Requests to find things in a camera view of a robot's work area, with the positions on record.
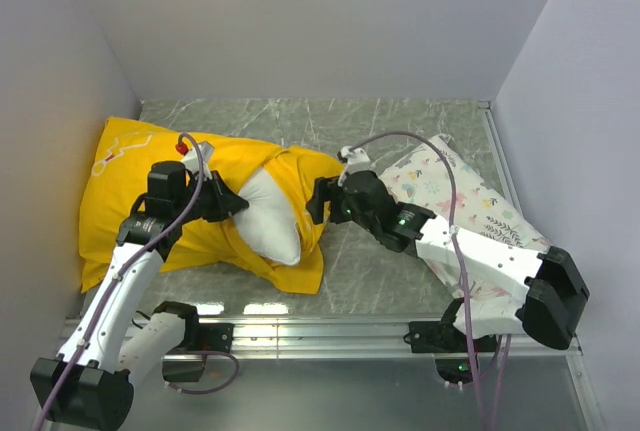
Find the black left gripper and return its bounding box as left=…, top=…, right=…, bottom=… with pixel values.
left=174, top=169, right=247, bottom=224

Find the white pillow insert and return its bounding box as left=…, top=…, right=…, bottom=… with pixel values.
left=233, top=167, right=302, bottom=266

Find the yellow cartoon pillowcase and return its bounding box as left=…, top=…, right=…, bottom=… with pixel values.
left=78, top=117, right=343, bottom=294

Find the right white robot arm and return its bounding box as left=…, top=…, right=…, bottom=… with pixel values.
left=306, top=171, right=590, bottom=351

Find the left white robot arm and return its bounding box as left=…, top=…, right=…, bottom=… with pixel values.
left=30, top=161, right=249, bottom=430

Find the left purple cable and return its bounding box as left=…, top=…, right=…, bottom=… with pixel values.
left=32, top=131, right=241, bottom=431

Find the purple cable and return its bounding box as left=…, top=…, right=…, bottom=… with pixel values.
left=344, top=130, right=512, bottom=431
left=32, top=131, right=241, bottom=431

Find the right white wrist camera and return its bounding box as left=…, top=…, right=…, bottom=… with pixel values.
left=338, top=146, right=372, bottom=187

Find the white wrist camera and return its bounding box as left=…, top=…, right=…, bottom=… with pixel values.
left=175, top=141, right=215, bottom=180
left=338, top=146, right=372, bottom=187

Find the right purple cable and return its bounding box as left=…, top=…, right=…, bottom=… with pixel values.
left=344, top=130, right=512, bottom=431

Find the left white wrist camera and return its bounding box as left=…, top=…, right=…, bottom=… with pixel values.
left=175, top=141, right=215, bottom=180

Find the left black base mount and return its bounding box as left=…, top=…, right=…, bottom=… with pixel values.
left=162, top=322, right=240, bottom=396

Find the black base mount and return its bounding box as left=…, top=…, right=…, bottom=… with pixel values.
left=403, top=321, right=473, bottom=388
left=162, top=322, right=240, bottom=396

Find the aluminium mounting rail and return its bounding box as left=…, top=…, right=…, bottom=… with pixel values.
left=64, top=314, right=584, bottom=360

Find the aluminium side rail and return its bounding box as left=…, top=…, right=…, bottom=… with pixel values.
left=477, top=99, right=556, bottom=262

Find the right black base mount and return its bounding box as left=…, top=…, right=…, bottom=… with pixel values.
left=403, top=321, right=473, bottom=388

